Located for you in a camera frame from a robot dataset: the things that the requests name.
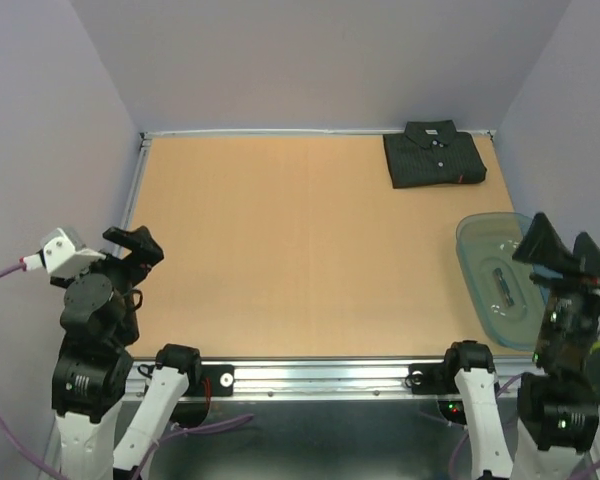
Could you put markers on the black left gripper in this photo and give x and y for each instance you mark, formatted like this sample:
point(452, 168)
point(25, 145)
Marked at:
point(146, 252)

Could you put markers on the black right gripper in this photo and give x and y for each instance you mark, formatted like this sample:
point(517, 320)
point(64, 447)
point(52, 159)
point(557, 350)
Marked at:
point(542, 243)

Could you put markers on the black pinstriped long sleeve shirt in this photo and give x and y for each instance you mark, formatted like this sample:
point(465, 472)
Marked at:
point(432, 153)

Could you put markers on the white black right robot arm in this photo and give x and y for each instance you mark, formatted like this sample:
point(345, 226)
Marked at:
point(558, 408)

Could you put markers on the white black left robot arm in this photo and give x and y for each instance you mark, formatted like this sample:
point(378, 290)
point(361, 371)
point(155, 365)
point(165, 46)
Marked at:
point(88, 386)

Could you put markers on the translucent blue plastic bin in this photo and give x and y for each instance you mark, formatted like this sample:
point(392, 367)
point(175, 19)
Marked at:
point(508, 304)

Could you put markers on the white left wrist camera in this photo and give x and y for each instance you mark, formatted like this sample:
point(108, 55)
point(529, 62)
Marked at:
point(62, 254)

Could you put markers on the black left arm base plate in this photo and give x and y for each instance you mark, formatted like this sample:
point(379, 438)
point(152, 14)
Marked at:
point(215, 380)

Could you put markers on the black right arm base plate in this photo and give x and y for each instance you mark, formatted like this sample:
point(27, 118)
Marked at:
point(434, 378)

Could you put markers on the aluminium table frame rail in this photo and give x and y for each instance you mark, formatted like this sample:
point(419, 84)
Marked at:
point(292, 258)

